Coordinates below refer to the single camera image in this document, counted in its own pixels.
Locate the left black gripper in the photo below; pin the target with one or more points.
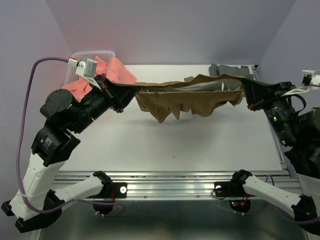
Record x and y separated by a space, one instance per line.
124 93

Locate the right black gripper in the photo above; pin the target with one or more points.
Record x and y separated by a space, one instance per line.
257 91

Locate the grey pleated skirt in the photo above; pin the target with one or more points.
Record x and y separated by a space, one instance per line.
230 72

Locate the tan brown skirt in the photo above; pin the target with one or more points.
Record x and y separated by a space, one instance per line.
200 95

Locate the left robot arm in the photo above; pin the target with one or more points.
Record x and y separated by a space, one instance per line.
36 205

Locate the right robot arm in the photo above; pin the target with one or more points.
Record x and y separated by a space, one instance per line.
303 209

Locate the pink skirt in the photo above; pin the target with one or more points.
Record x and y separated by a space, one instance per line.
114 70

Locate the white perforated plastic basket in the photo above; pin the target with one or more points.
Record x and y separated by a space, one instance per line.
104 55

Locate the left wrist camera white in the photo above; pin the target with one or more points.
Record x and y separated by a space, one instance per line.
83 68

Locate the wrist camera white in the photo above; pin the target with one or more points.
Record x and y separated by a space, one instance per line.
310 82
83 68

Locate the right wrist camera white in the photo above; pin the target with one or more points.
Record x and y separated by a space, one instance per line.
310 82

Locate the aluminium mounting rail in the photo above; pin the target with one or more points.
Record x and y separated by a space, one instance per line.
174 185

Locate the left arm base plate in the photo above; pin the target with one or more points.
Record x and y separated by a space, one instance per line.
114 190

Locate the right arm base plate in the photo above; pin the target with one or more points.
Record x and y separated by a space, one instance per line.
222 189

